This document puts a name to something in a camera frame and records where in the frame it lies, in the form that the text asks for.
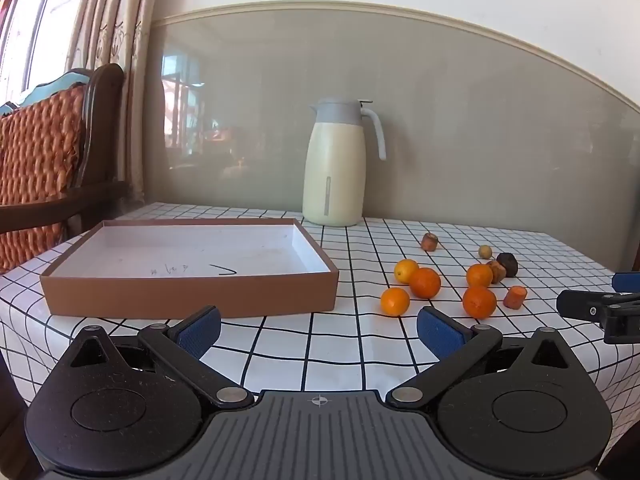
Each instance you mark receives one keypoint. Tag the orange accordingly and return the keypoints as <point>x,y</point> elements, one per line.
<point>479,302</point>
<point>395,302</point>
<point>406,270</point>
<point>479,275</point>
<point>425,283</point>

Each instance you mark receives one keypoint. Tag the wooden sofa with orange cushions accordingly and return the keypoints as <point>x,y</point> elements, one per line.
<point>40,150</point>

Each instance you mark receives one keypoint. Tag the small green-yellow fruit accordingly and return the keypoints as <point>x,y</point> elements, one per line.
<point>484,251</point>

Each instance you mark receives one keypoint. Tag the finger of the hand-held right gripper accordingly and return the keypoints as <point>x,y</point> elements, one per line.
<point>627,281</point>
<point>575,304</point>

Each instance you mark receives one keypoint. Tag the orange-brown wrinkled fruit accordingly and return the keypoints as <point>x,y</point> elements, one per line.
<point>515,297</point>

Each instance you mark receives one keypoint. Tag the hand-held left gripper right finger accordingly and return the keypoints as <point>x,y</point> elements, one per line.
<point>440,332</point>

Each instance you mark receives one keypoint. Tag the brown cardboard box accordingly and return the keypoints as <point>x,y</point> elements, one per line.
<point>150,290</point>

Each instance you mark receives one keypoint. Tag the beige patterned curtain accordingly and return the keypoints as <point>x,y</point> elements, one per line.
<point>125,35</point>

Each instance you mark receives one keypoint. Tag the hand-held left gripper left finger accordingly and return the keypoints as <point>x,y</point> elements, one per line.
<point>202,332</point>

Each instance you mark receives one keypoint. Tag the window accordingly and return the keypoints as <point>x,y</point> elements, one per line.
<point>25,35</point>

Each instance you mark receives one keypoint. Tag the dark brown fruit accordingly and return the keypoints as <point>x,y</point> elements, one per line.
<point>508,264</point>

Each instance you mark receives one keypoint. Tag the cream thermos jug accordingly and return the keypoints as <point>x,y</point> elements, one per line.
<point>330,175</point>

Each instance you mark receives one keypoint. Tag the white checked tablecloth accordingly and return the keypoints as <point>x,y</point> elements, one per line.
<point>350,340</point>

